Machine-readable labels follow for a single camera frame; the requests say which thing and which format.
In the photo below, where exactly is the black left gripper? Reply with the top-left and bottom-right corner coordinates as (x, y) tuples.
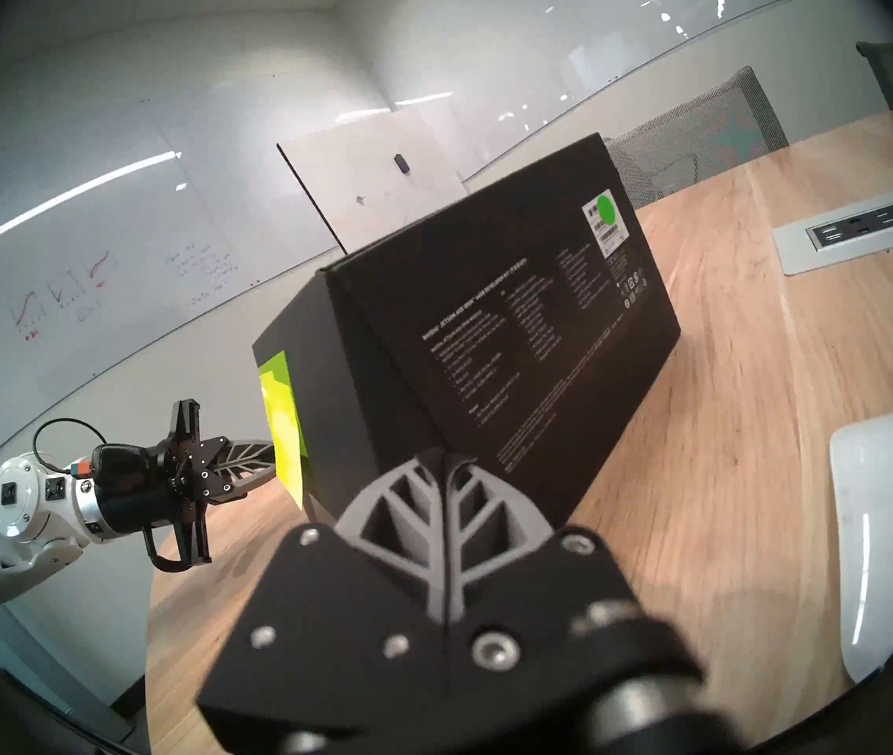
(73, 400), (278, 573)

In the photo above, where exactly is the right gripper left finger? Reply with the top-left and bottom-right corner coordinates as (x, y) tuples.
(195, 449), (447, 754)

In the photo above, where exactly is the white computer mouse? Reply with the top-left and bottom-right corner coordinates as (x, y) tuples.
(830, 407), (893, 683)

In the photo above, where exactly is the gray mesh office chair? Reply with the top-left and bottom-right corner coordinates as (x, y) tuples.
(604, 65), (789, 209)

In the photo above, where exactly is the glass wall whiteboard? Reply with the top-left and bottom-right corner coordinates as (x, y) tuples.
(368, 0), (832, 180)

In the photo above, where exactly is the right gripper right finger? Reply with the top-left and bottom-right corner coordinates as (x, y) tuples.
(443, 449), (703, 754)

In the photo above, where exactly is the rolling whiteboard on stand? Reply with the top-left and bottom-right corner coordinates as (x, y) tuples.
(277, 107), (469, 255)

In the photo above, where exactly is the silver table power panel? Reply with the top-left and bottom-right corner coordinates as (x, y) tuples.
(773, 181), (893, 277)

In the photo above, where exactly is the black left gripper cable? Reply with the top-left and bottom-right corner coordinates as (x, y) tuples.
(32, 418), (109, 473)

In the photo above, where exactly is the yellow sticky note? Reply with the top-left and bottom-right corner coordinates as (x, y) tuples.
(259, 372), (300, 440)
(274, 419), (307, 510)

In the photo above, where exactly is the black cardboard box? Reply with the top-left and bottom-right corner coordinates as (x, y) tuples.
(252, 132), (682, 530)

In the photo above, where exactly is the lime green sticky note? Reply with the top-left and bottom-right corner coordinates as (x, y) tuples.
(258, 351), (310, 459)

